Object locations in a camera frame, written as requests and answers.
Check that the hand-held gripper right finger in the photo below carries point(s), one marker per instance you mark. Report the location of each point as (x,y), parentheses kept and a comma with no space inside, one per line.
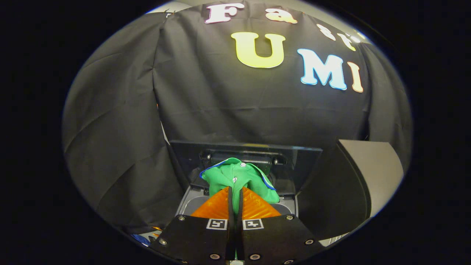
(272,239)

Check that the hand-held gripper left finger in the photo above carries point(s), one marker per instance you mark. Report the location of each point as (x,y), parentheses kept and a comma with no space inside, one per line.
(198,239)

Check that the blue and white floor item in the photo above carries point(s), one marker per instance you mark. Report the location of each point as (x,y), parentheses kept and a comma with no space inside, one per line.
(140,239)

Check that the beige cabinet with dark top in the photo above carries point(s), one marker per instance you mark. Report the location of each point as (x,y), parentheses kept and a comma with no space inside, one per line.
(379,173)

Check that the black backdrop cloth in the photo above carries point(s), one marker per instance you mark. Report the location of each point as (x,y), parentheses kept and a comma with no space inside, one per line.
(239,106)

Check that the green polo shirt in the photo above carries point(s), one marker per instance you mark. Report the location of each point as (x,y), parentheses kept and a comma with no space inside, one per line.
(224,176)

